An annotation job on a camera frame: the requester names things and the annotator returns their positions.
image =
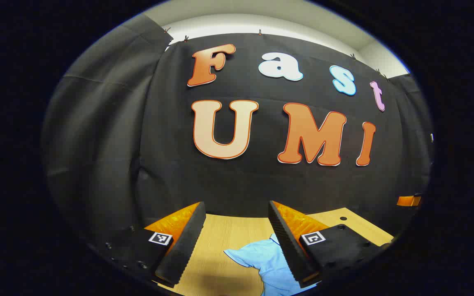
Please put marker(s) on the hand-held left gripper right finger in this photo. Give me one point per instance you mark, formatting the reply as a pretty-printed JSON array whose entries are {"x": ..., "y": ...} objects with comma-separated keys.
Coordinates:
[{"x": 288, "y": 242}]

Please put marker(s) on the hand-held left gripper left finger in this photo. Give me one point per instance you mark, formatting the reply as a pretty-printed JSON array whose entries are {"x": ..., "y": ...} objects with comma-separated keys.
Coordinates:
[{"x": 183, "y": 242}]

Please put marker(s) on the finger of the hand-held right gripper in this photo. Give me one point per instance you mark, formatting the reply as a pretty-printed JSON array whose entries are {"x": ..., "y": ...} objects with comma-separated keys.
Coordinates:
[{"x": 407, "y": 201}]

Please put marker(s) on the light blue T-shirt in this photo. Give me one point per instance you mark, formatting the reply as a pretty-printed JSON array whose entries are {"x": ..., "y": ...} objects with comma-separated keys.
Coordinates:
[{"x": 261, "y": 257}]

